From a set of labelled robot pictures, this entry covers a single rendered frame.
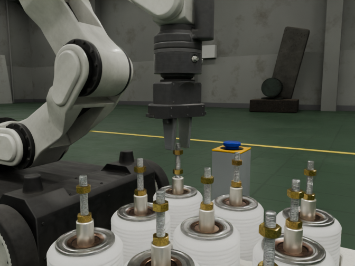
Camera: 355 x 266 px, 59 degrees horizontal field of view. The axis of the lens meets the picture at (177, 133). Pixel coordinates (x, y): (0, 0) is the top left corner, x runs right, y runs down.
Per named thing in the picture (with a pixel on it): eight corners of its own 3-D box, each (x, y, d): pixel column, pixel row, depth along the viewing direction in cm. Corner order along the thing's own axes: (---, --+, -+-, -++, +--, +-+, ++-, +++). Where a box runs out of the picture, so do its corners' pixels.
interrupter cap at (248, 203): (260, 200, 58) (260, 197, 57) (254, 216, 51) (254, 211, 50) (220, 195, 60) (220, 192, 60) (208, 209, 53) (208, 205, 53)
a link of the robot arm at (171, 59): (185, 113, 67) (185, 55, 65) (220, 116, 60) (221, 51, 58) (136, 116, 59) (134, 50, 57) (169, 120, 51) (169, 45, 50)
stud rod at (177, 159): (177, 180, 62) (177, 142, 61) (181, 181, 61) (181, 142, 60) (174, 181, 61) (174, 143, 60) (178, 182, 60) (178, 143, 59)
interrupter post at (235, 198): (243, 203, 56) (244, 185, 56) (241, 208, 54) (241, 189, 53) (230, 201, 57) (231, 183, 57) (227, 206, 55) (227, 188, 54)
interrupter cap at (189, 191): (194, 187, 65) (194, 183, 65) (200, 199, 58) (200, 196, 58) (157, 188, 65) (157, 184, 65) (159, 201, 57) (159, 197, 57)
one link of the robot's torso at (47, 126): (-16, 142, 97) (63, 27, 74) (41, 134, 114) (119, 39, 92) (7, 184, 93) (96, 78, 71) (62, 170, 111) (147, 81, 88)
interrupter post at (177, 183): (183, 191, 63) (183, 175, 62) (184, 195, 60) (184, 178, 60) (171, 191, 62) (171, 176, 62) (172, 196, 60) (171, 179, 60)
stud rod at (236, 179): (236, 193, 56) (237, 151, 55) (240, 195, 55) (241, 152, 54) (232, 193, 55) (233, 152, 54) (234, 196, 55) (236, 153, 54)
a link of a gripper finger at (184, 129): (188, 148, 60) (189, 116, 59) (177, 146, 62) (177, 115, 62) (194, 148, 61) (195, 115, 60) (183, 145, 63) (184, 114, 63)
